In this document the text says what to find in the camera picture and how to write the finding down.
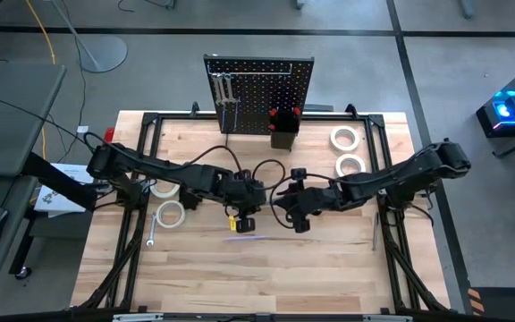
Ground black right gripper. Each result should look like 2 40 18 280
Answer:
270 166 331 234

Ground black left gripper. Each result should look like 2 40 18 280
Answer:
224 167 270 234

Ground lavender plastic pen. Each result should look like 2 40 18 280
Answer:
223 234 268 242

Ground wooden board right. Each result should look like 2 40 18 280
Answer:
334 153 367 178

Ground black pegboard storage bin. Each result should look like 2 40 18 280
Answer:
267 106 302 151

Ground white masking tape roll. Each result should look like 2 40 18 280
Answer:
148 178 182 199
329 125 361 152
155 199 187 230

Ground black perforated metal pegboard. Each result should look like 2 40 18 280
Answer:
203 54 316 135

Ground white printed paper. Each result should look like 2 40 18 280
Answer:
33 163 96 216

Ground grey round floor stand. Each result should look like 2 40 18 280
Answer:
49 0 129 74

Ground black computer blue lights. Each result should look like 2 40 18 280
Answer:
475 60 515 140

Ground grey desk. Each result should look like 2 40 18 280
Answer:
0 62 67 291

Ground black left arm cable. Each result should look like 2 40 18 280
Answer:
82 131 245 176

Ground black aluminium table frame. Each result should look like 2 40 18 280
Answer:
72 101 453 314

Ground silver aluminium rail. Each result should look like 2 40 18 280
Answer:
112 312 414 322

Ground yellow cable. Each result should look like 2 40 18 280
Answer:
24 0 57 160

